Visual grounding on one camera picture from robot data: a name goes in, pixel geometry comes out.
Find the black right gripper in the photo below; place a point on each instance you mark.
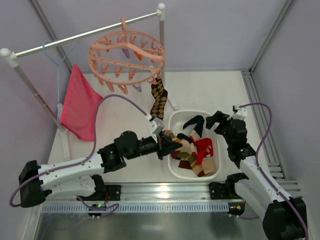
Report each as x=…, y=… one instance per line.
x=223, y=123

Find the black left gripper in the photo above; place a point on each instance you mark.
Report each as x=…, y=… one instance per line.
x=160, y=145

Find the dark striped sock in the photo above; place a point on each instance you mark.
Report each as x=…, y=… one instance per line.
x=187, y=151

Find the navy sock red toe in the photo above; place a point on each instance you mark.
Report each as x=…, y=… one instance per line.
x=197, y=132

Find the beige striped sock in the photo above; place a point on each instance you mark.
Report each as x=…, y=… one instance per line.
x=206, y=168

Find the brown yellow argyle sock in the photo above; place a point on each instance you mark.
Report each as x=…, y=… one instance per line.
x=160, y=95

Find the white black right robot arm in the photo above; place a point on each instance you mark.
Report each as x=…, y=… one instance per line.
x=283, y=217

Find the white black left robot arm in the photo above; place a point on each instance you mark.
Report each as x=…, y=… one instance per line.
x=83, y=177

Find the pink round clip hanger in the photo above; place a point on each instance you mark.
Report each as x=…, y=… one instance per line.
x=126, y=58

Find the white perforated plastic basket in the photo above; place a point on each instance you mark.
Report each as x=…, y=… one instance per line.
x=175, y=124

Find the pink cloth towel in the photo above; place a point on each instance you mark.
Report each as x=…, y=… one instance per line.
x=79, y=106

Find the white metal clothes rack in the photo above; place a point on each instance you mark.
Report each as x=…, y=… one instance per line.
x=12, y=59

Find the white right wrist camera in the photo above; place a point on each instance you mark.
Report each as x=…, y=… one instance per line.
x=239, y=113

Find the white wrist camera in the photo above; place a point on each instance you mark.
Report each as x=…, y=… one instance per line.
x=239, y=113
x=155, y=125

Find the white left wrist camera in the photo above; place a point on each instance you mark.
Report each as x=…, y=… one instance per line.
x=155, y=125

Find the aluminium rail frame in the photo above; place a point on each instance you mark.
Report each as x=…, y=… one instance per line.
x=207, y=91

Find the white cable duct strip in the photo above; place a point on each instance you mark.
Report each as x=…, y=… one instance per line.
x=141, y=207

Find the light blue wire hanger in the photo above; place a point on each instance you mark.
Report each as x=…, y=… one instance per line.
x=57, y=64

